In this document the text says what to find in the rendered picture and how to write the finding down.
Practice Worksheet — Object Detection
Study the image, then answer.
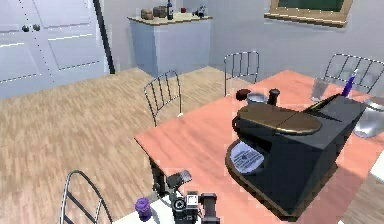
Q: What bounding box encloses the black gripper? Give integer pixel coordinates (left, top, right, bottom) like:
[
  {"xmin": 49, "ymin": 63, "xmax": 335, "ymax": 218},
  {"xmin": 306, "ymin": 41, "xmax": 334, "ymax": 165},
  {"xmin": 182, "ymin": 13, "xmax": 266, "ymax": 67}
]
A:
[{"xmin": 166, "ymin": 169, "xmax": 193, "ymax": 224}]

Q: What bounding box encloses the white cabinet with wooden top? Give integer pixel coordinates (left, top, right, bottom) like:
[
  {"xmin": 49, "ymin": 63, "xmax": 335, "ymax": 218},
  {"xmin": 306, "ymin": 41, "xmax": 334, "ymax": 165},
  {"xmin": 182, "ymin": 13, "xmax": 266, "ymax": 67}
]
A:
[{"xmin": 127, "ymin": 13, "xmax": 214, "ymax": 78}]

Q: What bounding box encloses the black lamp pole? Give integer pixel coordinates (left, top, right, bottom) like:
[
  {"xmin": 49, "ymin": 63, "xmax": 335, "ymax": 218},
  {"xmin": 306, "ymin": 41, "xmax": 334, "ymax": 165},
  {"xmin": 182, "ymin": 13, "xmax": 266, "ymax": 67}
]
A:
[{"xmin": 92, "ymin": 0, "xmax": 116, "ymax": 75}]

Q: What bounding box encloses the wooden framed green picture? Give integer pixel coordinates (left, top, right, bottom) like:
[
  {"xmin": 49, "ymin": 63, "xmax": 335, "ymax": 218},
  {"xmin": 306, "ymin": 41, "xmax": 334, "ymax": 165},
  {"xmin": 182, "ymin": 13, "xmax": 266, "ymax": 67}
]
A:
[{"xmin": 264, "ymin": 0, "xmax": 354, "ymax": 29}]

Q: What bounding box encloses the dark wine bottle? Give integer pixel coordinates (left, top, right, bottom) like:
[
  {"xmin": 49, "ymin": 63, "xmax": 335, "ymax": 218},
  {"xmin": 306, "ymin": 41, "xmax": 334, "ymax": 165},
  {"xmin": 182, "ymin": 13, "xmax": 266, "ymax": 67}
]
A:
[{"xmin": 166, "ymin": 0, "xmax": 175, "ymax": 21}]

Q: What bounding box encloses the black pepper shaker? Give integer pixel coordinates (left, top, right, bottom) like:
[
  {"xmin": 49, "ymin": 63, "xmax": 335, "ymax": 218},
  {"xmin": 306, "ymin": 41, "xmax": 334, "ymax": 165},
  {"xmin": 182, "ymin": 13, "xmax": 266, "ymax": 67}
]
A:
[{"xmin": 267, "ymin": 88, "xmax": 281, "ymax": 107}]

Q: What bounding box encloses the black machine with brass lid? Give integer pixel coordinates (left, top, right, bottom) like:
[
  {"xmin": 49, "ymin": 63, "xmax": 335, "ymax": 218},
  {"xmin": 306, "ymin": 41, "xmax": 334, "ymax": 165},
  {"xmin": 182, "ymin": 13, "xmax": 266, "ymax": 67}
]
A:
[{"xmin": 225, "ymin": 94, "xmax": 368, "ymax": 218}]

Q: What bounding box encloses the black pencil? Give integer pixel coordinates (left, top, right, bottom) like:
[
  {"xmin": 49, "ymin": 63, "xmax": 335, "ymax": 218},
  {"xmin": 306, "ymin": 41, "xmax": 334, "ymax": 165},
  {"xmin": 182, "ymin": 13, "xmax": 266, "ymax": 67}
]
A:
[{"xmin": 302, "ymin": 93, "xmax": 342, "ymax": 113}]

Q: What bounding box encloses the metal wire chair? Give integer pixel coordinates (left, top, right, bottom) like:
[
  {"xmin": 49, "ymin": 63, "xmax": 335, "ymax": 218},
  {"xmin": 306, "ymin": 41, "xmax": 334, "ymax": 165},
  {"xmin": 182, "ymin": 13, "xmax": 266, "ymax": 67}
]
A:
[
  {"xmin": 143, "ymin": 69, "xmax": 184, "ymax": 128},
  {"xmin": 322, "ymin": 53, "xmax": 384, "ymax": 96},
  {"xmin": 223, "ymin": 50, "xmax": 261, "ymax": 97},
  {"xmin": 59, "ymin": 169, "xmax": 174, "ymax": 224}
]

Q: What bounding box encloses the purple cup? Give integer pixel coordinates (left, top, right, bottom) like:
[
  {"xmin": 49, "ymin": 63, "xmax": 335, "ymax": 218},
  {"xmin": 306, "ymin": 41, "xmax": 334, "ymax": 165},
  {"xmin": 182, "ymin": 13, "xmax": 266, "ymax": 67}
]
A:
[{"xmin": 134, "ymin": 197, "xmax": 153, "ymax": 222}]

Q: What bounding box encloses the purple pen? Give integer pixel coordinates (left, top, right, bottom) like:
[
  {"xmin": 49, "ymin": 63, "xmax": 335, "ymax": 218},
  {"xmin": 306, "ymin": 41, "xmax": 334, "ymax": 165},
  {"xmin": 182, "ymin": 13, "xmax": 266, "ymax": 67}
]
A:
[{"xmin": 341, "ymin": 68, "xmax": 360, "ymax": 99}]

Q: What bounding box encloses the grey bowl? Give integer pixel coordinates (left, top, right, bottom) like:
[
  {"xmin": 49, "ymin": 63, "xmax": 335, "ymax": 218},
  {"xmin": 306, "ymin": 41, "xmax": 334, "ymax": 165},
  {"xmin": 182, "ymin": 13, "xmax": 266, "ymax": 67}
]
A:
[{"xmin": 246, "ymin": 91, "xmax": 269, "ymax": 105}]

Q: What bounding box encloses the dark red apple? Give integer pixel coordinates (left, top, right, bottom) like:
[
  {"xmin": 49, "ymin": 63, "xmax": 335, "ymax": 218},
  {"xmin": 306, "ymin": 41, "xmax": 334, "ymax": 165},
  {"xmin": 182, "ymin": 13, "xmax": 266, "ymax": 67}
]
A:
[{"xmin": 235, "ymin": 88, "xmax": 252, "ymax": 102}]

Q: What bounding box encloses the white flat object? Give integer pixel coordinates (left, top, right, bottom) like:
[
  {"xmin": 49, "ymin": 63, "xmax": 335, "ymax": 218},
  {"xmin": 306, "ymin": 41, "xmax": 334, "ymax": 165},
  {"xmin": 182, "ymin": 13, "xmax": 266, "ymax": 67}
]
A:
[{"xmin": 369, "ymin": 150, "xmax": 384, "ymax": 184}]

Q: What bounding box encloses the pink dining table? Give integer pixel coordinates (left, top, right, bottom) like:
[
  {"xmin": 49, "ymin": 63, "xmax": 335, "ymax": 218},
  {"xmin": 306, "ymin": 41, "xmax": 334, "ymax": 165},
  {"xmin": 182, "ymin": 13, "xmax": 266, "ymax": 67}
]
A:
[{"xmin": 134, "ymin": 69, "xmax": 384, "ymax": 224}]

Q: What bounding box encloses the clear drinking glass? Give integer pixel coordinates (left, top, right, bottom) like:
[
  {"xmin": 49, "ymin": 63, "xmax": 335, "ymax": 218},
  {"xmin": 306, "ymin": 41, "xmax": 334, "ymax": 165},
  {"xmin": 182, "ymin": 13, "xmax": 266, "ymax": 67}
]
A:
[{"xmin": 310, "ymin": 77, "xmax": 331, "ymax": 102}]

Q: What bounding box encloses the clear glass bowl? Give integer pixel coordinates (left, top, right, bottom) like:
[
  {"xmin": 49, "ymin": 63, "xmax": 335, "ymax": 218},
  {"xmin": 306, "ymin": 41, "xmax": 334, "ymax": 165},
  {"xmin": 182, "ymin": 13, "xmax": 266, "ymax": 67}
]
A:
[{"xmin": 352, "ymin": 97, "xmax": 384, "ymax": 139}]

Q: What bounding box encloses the white room door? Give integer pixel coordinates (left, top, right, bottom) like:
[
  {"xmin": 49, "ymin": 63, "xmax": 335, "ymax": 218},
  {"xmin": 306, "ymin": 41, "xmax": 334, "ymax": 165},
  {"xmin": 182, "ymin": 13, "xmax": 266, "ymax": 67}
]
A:
[
  {"xmin": 19, "ymin": 0, "xmax": 111, "ymax": 83},
  {"xmin": 0, "ymin": 0, "xmax": 56, "ymax": 100}
]

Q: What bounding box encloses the brown jar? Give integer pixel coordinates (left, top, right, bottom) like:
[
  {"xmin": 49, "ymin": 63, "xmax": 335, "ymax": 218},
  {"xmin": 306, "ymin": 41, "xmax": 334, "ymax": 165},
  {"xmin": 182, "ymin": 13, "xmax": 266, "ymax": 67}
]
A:
[
  {"xmin": 140, "ymin": 8, "xmax": 154, "ymax": 21},
  {"xmin": 152, "ymin": 5, "xmax": 168, "ymax": 19}
]

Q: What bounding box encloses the small dark figurine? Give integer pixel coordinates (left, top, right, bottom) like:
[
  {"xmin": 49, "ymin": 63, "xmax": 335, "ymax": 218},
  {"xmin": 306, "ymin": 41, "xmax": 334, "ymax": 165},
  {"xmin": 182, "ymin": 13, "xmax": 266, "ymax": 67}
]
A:
[{"xmin": 192, "ymin": 5, "xmax": 208, "ymax": 18}]

